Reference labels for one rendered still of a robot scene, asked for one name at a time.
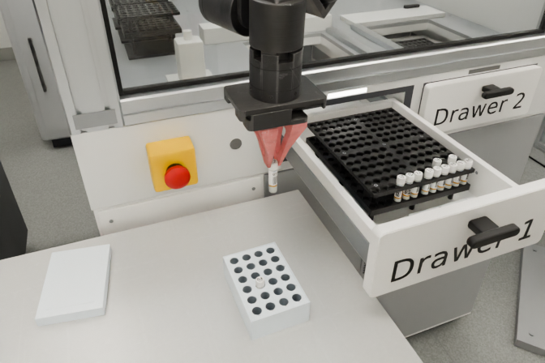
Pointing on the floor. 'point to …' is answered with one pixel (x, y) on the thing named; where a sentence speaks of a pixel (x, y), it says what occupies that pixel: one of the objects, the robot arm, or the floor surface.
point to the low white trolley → (203, 296)
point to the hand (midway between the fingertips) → (272, 159)
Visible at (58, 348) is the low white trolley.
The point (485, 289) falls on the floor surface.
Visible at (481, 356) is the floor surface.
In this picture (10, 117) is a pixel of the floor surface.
